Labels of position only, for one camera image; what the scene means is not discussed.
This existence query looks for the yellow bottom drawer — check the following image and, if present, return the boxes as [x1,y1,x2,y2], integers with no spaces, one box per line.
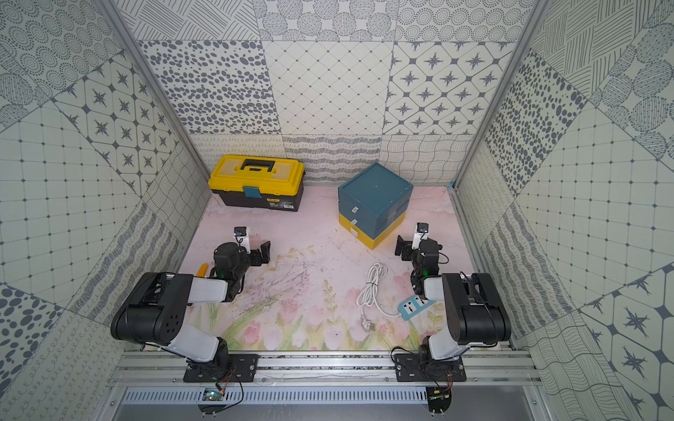
[339,212,407,249]

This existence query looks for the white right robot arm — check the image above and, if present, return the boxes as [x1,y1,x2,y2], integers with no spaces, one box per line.
[395,233,512,367]

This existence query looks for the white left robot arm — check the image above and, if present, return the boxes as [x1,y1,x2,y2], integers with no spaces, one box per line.
[111,240,271,372]

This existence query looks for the teal drawer cabinet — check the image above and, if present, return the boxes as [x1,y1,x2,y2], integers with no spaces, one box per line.
[338,163,414,233]

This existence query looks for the orange utility knife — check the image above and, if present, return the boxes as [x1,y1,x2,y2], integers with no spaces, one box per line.
[196,263,209,278]

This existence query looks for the teal power strip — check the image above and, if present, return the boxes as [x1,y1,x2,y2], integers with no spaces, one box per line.
[398,295,434,320]

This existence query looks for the yellow black plastic toolbox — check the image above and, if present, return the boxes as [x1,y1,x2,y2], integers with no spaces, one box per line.
[208,154,305,212]

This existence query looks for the white power cable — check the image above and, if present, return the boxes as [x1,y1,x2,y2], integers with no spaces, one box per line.
[356,261,401,333]

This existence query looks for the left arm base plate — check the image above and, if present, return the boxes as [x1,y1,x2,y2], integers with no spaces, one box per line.
[183,354,260,383]

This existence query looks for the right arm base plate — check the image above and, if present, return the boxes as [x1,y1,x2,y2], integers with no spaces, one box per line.
[391,352,467,383]

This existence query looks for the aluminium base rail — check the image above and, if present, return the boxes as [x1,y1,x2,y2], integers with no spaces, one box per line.
[103,350,546,415]

